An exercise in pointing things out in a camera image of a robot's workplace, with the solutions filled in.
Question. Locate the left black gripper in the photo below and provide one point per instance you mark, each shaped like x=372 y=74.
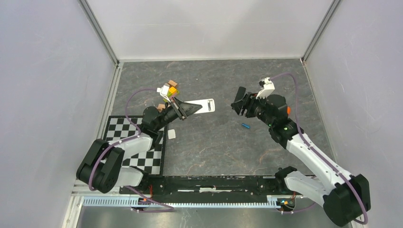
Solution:
x=185 y=110

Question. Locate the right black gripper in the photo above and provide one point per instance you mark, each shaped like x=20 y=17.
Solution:
x=247 y=102

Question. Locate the white battery cover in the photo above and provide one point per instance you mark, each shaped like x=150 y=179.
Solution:
x=171 y=134

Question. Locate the white remote control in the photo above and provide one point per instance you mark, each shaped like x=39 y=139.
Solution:
x=208 y=105

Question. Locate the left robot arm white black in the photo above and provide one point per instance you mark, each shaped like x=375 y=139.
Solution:
x=101 y=168

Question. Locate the green yellow block stack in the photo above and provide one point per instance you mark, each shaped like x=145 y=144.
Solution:
x=172 y=91

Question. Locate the tan wooden block pair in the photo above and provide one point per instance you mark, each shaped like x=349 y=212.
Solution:
x=172 y=83

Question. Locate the black white checkerboard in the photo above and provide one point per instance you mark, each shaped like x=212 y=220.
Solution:
x=150 y=161

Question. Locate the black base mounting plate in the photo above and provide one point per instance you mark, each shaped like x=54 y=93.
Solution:
x=212 y=189

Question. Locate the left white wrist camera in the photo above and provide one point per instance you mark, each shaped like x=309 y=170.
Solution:
x=164 y=92

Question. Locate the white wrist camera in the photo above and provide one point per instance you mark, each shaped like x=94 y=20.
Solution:
x=266 y=88
x=164 y=92

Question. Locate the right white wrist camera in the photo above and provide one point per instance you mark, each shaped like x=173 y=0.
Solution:
x=266 y=88

